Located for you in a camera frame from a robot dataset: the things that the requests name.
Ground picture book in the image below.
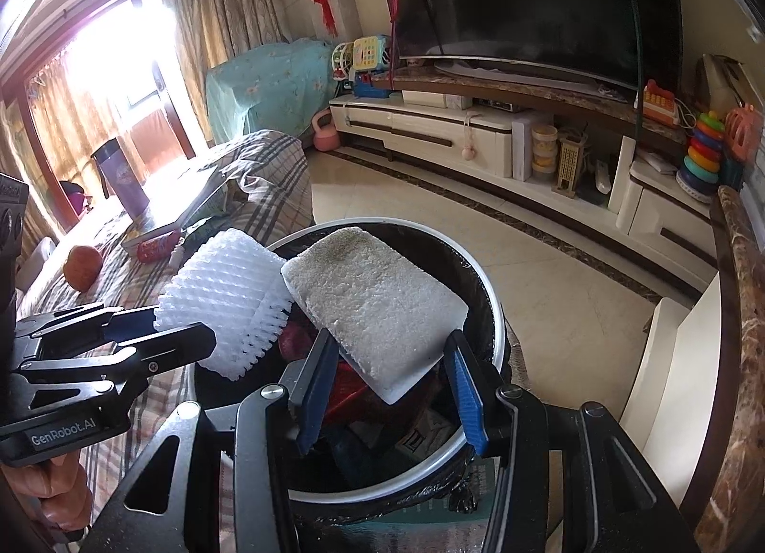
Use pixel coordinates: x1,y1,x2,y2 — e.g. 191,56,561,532
121,173,231,258

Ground orange toy cash register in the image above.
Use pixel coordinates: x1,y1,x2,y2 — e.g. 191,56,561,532
642,80,683,129

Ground pink toy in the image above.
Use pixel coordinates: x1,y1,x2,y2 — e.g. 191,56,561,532
724,104,765,163

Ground television cabinet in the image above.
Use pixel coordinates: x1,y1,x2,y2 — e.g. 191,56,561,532
328,66,721,291

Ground brown marble ledge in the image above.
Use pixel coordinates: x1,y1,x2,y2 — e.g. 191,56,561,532
696,185,765,553

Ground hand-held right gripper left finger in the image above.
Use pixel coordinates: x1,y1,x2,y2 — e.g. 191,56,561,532
96,327,340,553

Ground purple water bottle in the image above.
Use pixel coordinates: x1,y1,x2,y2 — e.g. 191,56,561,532
91,136,150,218

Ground small red object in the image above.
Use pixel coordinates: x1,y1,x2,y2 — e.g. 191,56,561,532
136,235,181,264

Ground rainbow stacking ring toy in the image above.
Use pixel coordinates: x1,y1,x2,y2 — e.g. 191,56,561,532
677,111,725,198

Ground pink kettlebell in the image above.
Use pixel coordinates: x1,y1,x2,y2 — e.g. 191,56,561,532
312,109,341,152

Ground round wheel toy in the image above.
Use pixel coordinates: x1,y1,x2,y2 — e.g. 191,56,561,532
331,42,360,82

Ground dark purple object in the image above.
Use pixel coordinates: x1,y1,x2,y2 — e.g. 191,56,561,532
60,183,93,225

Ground white trash bin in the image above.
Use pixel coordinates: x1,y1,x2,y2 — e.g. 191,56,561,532
191,218,512,530

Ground apple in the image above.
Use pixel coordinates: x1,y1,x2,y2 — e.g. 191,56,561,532
64,245,104,292

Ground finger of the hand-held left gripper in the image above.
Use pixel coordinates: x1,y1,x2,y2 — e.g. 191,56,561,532
9,323,217,394
15,302,162,359

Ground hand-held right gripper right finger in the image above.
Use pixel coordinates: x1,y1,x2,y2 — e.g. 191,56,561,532
443,329,700,553

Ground blue toy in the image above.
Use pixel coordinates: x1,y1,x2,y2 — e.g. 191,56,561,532
352,72,395,101

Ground brown cardboard box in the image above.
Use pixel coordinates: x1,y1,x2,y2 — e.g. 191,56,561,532
696,54,760,112

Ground teal covered armchair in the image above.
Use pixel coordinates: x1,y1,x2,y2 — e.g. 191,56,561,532
205,38,339,139

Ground white foam block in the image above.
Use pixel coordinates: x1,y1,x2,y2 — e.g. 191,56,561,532
281,226,470,406

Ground wooden toy house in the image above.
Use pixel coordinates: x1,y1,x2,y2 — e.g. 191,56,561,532
553,131,590,196

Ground stacked yellow cups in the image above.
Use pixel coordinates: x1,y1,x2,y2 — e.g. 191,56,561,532
531,124,558,174

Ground person's left hand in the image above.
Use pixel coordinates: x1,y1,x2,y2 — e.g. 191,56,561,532
0,448,95,531

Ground pale yellow toy box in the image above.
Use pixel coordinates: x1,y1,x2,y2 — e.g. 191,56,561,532
352,34,392,73

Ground pink rod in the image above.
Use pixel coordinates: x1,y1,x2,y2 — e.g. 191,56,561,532
387,0,403,94

